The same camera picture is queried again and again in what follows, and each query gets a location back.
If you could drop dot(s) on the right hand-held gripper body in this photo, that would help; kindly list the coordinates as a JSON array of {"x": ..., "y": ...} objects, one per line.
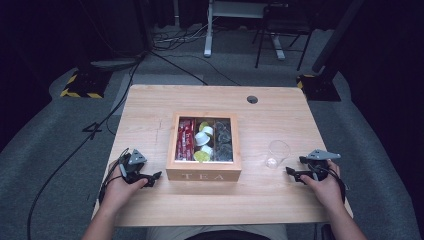
[{"x": 319, "y": 166}]

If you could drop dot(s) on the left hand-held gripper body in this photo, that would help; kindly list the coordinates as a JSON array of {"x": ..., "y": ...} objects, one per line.
[{"x": 135, "y": 160}]

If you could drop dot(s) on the person's right hand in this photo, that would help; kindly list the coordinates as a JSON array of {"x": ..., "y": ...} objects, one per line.
[{"x": 325, "y": 191}]

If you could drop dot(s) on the person's left hand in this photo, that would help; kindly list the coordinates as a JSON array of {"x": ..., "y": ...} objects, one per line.
[{"x": 116, "y": 190}]

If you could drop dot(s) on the clear plastic cup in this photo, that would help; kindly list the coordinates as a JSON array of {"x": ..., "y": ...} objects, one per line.
[{"x": 277, "y": 155}]

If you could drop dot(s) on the red stick packet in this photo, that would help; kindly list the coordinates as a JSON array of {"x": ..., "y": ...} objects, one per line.
[
  {"x": 190, "y": 140},
  {"x": 181, "y": 141}
]

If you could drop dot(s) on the wooden tea box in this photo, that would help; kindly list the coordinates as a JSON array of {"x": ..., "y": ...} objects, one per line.
[{"x": 204, "y": 173}]

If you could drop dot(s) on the yellow-green lidded capsule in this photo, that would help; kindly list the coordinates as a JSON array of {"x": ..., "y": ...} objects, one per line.
[
  {"x": 202, "y": 125},
  {"x": 201, "y": 156}
]

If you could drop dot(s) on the white creamer capsule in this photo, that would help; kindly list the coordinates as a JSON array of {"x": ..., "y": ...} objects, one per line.
[
  {"x": 207, "y": 150},
  {"x": 202, "y": 138},
  {"x": 208, "y": 130}
]

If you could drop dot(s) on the black yellow striped stand base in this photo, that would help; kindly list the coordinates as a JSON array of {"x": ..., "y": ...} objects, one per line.
[
  {"x": 85, "y": 85},
  {"x": 320, "y": 88}
]

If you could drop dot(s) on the pile of dark tea bags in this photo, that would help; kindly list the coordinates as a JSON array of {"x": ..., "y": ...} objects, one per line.
[{"x": 222, "y": 143}]

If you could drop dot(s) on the black slanted pole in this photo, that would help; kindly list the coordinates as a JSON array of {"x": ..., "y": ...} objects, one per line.
[{"x": 336, "y": 33}]

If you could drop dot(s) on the black chair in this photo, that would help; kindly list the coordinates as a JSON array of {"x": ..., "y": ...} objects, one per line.
[{"x": 286, "y": 25}]

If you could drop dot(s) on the white desk frame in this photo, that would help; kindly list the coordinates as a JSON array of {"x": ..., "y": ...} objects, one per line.
[{"x": 208, "y": 33}]

